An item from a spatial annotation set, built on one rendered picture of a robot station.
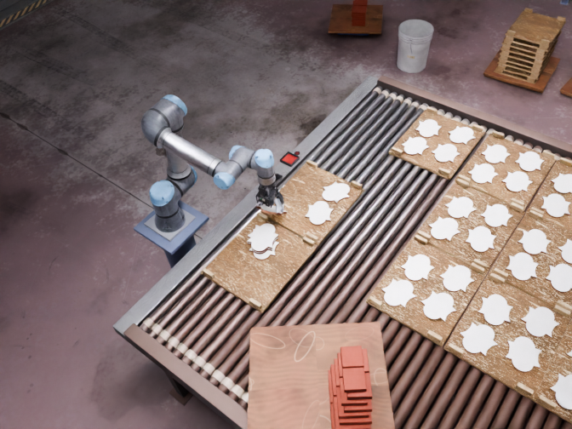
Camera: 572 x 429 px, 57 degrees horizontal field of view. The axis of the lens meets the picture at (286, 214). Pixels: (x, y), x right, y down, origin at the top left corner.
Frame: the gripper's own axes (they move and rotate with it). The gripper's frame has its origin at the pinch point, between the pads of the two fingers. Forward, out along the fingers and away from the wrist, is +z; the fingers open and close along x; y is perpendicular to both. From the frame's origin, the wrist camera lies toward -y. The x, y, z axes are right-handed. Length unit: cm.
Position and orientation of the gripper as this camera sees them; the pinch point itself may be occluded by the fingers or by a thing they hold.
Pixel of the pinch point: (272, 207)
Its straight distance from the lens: 240.0
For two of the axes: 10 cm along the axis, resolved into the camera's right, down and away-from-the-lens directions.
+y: -4.1, 7.2, -5.6
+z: 0.5, 6.4, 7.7
